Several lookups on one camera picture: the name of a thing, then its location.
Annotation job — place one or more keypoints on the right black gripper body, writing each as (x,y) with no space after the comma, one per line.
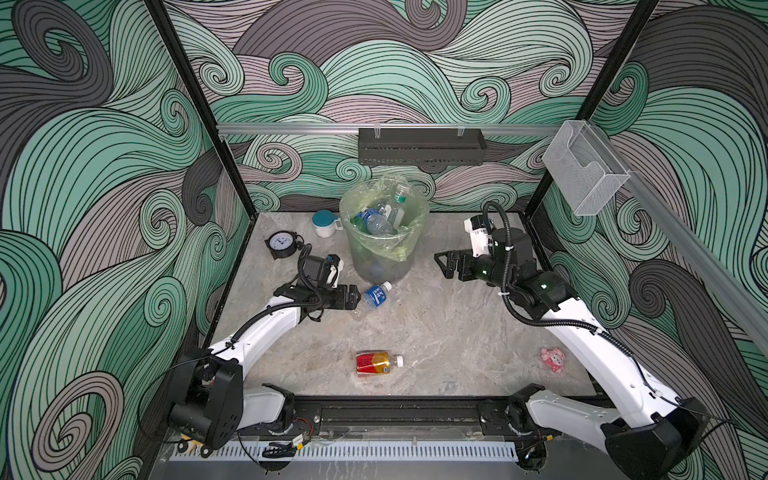
(470,269)

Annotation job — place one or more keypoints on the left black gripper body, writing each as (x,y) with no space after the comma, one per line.
(335,298)

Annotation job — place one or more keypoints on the red yellow label bottle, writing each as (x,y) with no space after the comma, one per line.
(377,362)

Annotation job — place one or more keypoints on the Pocari Sweat bottle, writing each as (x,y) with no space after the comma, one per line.
(377,224)

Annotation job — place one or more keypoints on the clear bottle green band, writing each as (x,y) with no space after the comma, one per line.
(396,206)

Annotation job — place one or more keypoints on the blue label water bottle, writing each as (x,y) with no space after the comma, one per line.
(358,222)

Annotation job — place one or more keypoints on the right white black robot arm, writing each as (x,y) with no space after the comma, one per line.
(644,427)

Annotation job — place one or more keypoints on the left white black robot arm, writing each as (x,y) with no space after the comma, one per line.
(207,402)

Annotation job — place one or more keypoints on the mesh bin with green bag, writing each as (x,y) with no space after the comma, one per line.
(384,258)

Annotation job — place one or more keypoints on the blue label bottle white cap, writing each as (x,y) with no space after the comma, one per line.
(373,298)

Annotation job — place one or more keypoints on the teal lid white jar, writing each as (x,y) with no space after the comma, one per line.
(325,224)

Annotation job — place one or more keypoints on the pink plush toy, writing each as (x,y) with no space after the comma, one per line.
(554,358)

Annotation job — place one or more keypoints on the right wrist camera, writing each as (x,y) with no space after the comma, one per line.
(480,230)

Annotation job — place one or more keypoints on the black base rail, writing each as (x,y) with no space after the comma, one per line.
(494,416)

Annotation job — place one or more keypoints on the black wall shelf tray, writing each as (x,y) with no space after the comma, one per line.
(429,147)

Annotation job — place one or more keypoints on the clear acrylic wall holder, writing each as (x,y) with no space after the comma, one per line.
(585,166)

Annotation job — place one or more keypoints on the white slotted cable duct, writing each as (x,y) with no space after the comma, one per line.
(365,451)

